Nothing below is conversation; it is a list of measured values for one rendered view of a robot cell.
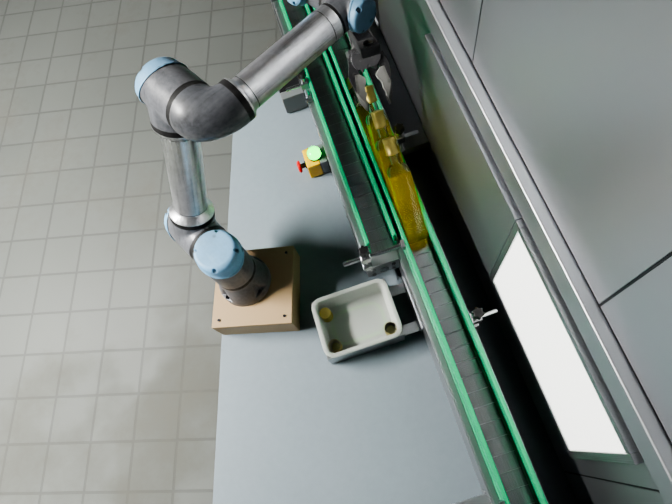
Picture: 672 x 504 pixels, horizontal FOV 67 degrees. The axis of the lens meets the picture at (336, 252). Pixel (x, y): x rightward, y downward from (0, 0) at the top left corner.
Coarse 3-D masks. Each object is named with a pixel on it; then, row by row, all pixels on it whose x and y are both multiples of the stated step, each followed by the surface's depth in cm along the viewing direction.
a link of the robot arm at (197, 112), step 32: (320, 0) 108; (352, 0) 103; (288, 32) 103; (320, 32) 103; (256, 64) 100; (288, 64) 101; (192, 96) 97; (224, 96) 97; (256, 96) 100; (192, 128) 98; (224, 128) 99
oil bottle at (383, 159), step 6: (378, 138) 135; (378, 144) 133; (378, 150) 133; (384, 150) 133; (378, 156) 137; (384, 156) 134; (384, 162) 134; (384, 168) 135; (384, 174) 137; (390, 192) 138; (396, 210) 139
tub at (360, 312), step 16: (352, 288) 142; (368, 288) 144; (384, 288) 141; (320, 304) 144; (336, 304) 148; (352, 304) 148; (368, 304) 147; (384, 304) 147; (320, 320) 143; (336, 320) 147; (352, 320) 146; (368, 320) 146; (384, 320) 145; (320, 336) 139; (336, 336) 146; (352, 336) 145; (368, 336) 144; (384, 336) 137
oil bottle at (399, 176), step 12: (396, 168) 130; (408, 168) 130; (396, 180) 130; (408, 180) 130; (396, 192) 131; (408, 192) 132; (396, 204) 135; (408, 204) 133; (408, 216) 134; (420, 216) 134; (408, 228) 135; (420, 228) 135; (408, 240) 136
